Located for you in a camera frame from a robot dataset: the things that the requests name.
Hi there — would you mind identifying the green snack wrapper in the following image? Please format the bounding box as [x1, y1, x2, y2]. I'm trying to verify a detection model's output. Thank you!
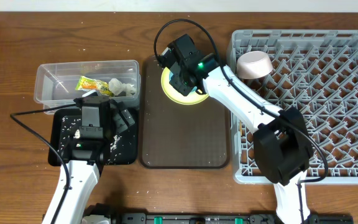
[75, 76, 114, 97]

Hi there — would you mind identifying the yellow plate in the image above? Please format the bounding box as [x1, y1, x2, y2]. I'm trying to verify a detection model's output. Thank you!
[161, 67, 209, 105]

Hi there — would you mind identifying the spilled rice pile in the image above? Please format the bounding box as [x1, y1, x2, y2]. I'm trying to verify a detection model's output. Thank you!
[56, 114, 136, 162]

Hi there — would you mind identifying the black plastic tray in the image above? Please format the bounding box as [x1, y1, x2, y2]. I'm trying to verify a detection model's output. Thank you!
[47, 106, 139, 167]

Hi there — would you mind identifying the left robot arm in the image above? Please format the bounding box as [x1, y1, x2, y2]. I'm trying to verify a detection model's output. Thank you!
[42, 97, 139, 223]

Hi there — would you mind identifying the dark brown serving tray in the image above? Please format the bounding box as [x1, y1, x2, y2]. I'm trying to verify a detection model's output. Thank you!
[139, 56, 230, 169]

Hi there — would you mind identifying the clear plastic bin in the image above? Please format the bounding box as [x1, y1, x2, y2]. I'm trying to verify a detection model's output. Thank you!
[34, 60, 141, 110]

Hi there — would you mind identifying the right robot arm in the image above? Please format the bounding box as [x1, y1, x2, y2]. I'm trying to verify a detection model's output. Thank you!
[162, 51, 313, 223]

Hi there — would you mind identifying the white tissue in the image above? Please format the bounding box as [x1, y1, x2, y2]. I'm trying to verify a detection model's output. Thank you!
[108, 78, 137, 96]

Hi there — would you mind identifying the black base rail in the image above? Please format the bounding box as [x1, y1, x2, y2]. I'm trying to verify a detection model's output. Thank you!
[82, 203, 354, 224]

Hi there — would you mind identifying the white bowl with rice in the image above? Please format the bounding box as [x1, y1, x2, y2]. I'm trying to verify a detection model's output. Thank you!
[236, 51, 273, 79]

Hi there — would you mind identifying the grey dishwasher rack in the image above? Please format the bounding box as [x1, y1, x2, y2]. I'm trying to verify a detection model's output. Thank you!
[227, 29, 358, 185]

